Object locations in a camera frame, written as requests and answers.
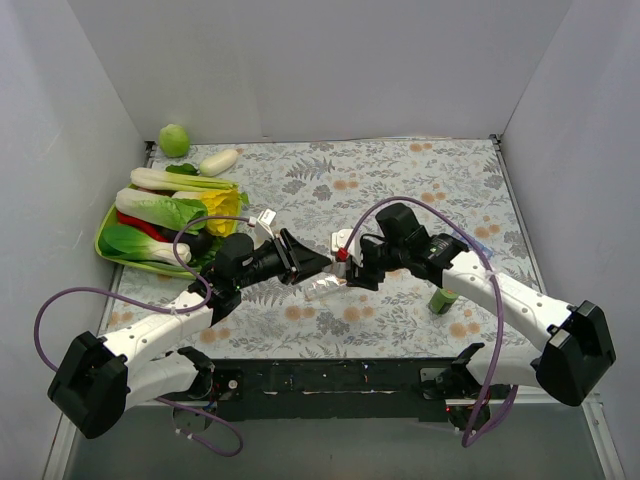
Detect green round cabbage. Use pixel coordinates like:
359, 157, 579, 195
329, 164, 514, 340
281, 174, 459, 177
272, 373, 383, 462
158, 124, 191, 158

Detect white pill bottle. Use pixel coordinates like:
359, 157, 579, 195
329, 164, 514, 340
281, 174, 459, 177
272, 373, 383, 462
331, 262, 349, 278

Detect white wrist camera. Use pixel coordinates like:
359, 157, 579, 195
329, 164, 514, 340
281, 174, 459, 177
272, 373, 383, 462
250, 209, 276, 247
330, 229, 361, 264

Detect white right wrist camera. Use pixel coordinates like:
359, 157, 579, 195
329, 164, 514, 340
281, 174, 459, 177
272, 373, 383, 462
330, 229, 361, 264

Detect green plastic tray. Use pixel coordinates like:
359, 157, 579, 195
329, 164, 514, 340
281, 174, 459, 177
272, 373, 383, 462
95, 187, 249, 279

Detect white radish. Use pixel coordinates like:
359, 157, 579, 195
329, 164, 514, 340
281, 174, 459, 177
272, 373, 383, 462
199, 149, 239, 177

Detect long bok choy stalk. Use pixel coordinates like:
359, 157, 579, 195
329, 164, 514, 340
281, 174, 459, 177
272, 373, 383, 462
130, 168, 238, 192

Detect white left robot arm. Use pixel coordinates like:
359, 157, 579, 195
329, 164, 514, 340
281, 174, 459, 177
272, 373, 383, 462
47, 230, 331, 439

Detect yellow leafy vegetable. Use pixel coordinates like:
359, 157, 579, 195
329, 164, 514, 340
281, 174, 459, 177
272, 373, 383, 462
200, 189, 242, 237

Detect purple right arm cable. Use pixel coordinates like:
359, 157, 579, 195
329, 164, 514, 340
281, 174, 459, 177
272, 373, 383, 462
344, 196, 520, 449

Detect green bok choy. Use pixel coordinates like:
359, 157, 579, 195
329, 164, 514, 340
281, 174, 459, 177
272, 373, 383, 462
98, 224, 192, 267

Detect green pill bottle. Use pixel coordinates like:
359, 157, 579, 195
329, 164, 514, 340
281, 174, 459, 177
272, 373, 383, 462
428, 288, 459, 315

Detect napa cabbage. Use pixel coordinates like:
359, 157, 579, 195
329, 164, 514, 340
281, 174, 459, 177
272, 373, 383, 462
115, 188, 208, 231

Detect blue pill organizer lid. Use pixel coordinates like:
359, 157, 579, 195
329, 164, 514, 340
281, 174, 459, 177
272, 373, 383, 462
450, 230, 494, 259

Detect red chili pepper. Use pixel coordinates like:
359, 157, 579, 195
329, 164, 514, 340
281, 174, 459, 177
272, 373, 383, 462
116, 210, 168, 243

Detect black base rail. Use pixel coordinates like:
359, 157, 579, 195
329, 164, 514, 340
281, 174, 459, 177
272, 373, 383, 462
154, 357, 516, 424

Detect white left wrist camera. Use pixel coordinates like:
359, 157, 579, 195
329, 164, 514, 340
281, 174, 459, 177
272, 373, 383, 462
250, 209, 276, 247

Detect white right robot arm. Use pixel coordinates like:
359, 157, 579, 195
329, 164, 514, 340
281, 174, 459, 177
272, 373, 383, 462
332, 197, 616, 406

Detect purple eggplant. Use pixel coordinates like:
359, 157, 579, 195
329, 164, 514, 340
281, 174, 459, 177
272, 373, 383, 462
159, 227, 214, 257

